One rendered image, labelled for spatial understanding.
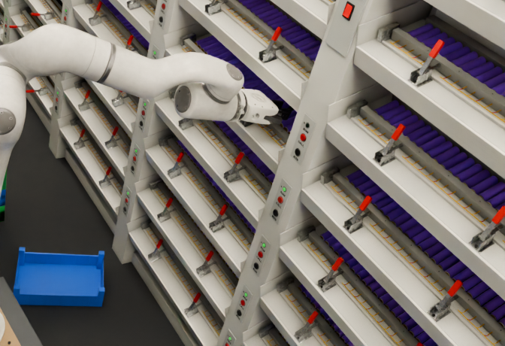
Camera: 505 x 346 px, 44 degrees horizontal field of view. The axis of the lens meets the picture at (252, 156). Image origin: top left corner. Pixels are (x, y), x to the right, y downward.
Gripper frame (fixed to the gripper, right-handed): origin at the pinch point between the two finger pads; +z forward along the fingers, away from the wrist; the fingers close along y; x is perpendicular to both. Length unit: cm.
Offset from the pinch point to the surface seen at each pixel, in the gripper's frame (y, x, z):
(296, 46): 3.5, -16.7, -1.4
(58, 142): 118, 91, 12
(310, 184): -22.6, 7.3, -3.4
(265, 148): -6.0, 8.3, -5.0
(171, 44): 47.4, 6.8, -4.1
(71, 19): 118, 33, 0
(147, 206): 40, 64, 7
